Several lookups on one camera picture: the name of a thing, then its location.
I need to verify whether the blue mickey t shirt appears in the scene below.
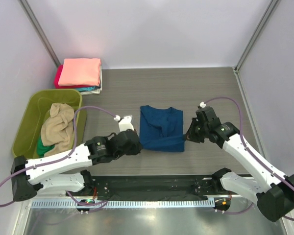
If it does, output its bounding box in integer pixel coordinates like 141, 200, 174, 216
139, 105, 185, 152

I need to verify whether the olive green plastic bin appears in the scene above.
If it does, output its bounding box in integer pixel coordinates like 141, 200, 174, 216
12, 89, 84, 159

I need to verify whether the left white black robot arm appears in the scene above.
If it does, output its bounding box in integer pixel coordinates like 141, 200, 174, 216
11, 130, 143, 202

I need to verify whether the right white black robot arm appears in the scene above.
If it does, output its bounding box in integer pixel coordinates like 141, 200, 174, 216
184, 103, 294, 222

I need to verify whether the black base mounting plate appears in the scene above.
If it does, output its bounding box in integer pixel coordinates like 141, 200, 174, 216
72, 175, 229, 201

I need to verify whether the folded teal t shirt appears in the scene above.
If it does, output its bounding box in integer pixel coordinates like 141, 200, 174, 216
76, 86, 101, 92

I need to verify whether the beige t shirt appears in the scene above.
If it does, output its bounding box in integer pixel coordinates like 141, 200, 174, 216
40, 103, 74, 157

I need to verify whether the green t shirt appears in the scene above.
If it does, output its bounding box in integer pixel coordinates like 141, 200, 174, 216
37, 136, 54, 158

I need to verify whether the folded salmon pink t shirt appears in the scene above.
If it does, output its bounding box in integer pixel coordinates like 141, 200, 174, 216
58, 58, 101, 87

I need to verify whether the folded magenta t shirt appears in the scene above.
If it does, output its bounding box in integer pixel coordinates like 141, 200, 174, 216
53, 65, 63, 89

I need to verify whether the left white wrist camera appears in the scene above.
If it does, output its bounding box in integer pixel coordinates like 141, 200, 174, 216
118, 115, 135, 132

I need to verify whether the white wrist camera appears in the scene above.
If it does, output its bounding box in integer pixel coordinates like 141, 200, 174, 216
199, 102, 206, 109
118, 115, 135, 132

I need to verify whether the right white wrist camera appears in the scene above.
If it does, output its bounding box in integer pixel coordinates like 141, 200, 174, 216
199, 102, 206, 109

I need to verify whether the white slotted cable duct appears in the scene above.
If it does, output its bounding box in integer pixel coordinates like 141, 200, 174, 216
31, 198, 215, 209

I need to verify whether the left aluminium frame post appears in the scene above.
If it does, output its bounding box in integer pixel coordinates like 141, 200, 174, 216
18, 0, 60, 67

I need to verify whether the aluminium frame post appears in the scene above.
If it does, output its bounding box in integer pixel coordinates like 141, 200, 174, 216
18, 0, 60, 67
234, 0, 280, 71

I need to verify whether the right aluminium frame post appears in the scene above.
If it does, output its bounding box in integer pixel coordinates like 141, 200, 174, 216
234, 0, 280, 71

